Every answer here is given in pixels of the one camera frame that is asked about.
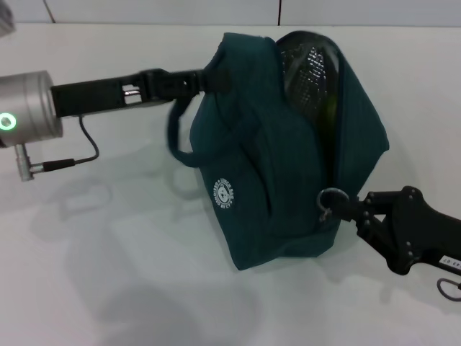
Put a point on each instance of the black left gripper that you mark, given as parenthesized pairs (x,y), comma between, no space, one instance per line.
(93,95)

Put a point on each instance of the dark teal insulated lunch bag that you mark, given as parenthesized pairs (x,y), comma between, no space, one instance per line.
(270,180)

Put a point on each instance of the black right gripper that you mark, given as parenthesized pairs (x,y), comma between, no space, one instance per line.
(425,238)

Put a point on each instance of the green cucumber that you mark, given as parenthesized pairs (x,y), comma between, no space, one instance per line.
(330,108)

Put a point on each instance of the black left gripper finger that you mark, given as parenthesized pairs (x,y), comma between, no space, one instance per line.
(216,79)

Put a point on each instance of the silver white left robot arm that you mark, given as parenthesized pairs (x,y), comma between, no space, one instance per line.
(29,108)

